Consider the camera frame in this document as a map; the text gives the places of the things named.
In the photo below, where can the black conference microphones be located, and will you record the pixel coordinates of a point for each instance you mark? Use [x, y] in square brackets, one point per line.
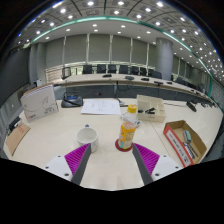
[129, 78]

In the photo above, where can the black flat monitor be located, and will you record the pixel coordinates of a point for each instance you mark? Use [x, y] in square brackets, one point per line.
[66, 72]

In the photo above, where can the white copy paper box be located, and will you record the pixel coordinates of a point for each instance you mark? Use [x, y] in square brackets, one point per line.
[38, 105]

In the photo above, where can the black office chairs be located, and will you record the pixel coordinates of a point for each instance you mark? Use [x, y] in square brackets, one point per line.
[112, 68]

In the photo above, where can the brown cardboard envelope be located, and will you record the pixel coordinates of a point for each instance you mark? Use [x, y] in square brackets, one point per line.
[18, 136]

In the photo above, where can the white printed paper sheet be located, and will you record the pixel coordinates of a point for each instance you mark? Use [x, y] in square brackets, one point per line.
[100, 107]

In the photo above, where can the black desk phone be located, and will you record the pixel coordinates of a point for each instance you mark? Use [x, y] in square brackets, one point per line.
[71, 100]

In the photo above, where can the ceiling lights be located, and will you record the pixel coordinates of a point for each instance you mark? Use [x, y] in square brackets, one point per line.
[90, 3]

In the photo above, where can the black tabletop microphone unit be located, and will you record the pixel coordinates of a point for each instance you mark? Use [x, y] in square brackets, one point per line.
[191, 106]

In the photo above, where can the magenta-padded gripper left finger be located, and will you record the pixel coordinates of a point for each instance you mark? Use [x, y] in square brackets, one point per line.
[75, 160]

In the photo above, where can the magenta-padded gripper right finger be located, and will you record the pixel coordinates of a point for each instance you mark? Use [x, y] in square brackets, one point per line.
[148, 160]

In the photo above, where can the flat round red coaster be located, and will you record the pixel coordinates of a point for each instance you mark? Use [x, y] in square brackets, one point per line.
[116, 146]

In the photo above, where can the white divided organizer box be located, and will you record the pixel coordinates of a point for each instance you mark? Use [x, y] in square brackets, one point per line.
[151, 117]

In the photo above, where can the cardboard box with red side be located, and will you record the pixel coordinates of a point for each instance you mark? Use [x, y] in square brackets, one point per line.
[176, 143]

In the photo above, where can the white remote control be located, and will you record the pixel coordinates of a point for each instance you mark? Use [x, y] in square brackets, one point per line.
[138, 123]

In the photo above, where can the yellow-capped orange drink bottle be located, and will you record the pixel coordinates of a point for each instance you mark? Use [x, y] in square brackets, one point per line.
[126, 135]

